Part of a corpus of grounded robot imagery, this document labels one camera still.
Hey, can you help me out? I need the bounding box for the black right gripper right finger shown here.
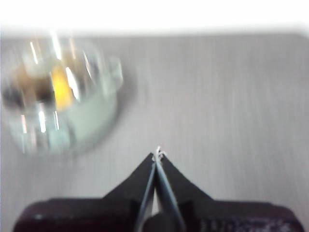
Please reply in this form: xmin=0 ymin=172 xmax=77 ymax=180
xmin=155 ymin=151 xmax=303 ymax=232

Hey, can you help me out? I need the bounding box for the glass lid with knob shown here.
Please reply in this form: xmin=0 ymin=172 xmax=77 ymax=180
xmin=1 ymin=31 xmax=103 ymax=154

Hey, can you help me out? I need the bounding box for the yellow corn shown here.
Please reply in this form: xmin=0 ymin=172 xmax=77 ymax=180
xmin=51 ymin=67 xmax=74 ymax=110

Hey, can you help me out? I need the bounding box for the pale green electric pot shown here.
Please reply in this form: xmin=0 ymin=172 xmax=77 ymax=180
xmin=1 ymin=31 xmax=124 ymax=156

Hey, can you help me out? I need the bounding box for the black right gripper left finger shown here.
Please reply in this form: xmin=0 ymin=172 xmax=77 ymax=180
xmin=13 ymin=151 xmax=157 ymax=232

